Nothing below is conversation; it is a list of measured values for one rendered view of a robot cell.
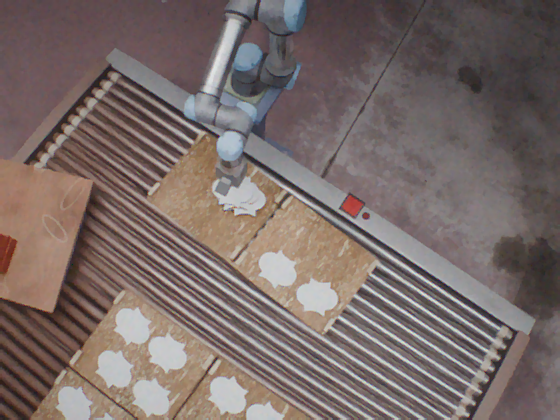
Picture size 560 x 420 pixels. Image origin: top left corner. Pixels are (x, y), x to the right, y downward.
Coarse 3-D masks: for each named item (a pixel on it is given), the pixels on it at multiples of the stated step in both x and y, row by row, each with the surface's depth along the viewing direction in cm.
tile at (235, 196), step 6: (216, 186) 202; (240, 186) 202; (246, 186) 203; (234, 192) 202; (240, 192) 202; (246, 192) 202; (252, 192) 202; (222, 198) 201; (228, 198) 201; (234, 198) 201; (240, 198) 201; (246, 198) 201; (222, 204) 201; (228, 204) 201; (234, 204) 200
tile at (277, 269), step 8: (264, 256) 201; (272, 256) 201; (280, 256) 201; (264, 264) 200; (272, 264) 200; (280, 264) 201; (288, 264) 201; (264, 272) 199; (272, 272) 199; (280, 272) 200; (288, 272) 200; (272, 280) 199; (280, 280) 199; (288, 280) 199
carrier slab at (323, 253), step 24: (288, 216) 208; (312, 216) 208; (264, 240) 204; (288, 240) 205; (312, 240) 205; (336, 240) 206; (240, 264) 201; (312, 264) 203; (336, 264) 203; (360, 264) 204; (264, 288) 199; (288, 288) 199; (336, 288) 200; (312, 312) 197; (336, 312) 198
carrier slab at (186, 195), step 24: (216, 144) 215; (192, 168) 211; (168, 192) 207; (192, 192) 208; (264, 192) 210; (192, 216) 205; (216, 216) 206; (240, 216) 206; (264, 216) 207; (216, 240) 203; (240, 240) 204
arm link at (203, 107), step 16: (240, 0) 167; (256, 0) 167; (224, 16) 170; (240, 16) 168; (224, 32) 169; (240, 32) 170; (224, 48) 168; (208, 64) 170; (224, 64) 169; (208, 80) 168; (224, 80) 170; (192, 96) 170; (208, 96) 168; (192, 112) 169; (208, 112) 168
